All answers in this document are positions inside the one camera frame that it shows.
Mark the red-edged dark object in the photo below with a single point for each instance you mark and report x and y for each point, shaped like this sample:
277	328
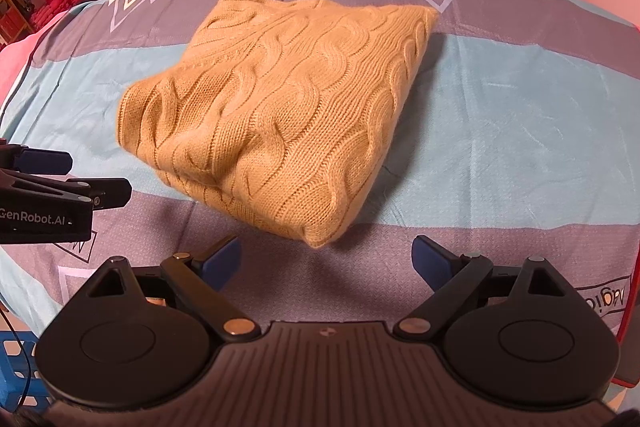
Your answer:
631	347

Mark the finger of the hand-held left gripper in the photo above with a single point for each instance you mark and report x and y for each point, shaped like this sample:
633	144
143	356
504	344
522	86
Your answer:
112	193
50	163

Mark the blue plastic stool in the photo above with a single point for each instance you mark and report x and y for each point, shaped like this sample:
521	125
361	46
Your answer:
15	357

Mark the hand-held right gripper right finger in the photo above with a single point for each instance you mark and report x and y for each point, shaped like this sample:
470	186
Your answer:
432	259

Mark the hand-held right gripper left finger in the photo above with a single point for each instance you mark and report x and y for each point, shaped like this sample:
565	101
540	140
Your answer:
222	259

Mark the blue grey patterned bed sheet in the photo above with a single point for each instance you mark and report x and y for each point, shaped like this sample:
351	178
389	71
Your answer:
500	132

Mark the wooden shelf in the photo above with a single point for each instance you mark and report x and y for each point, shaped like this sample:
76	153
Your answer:
12	22

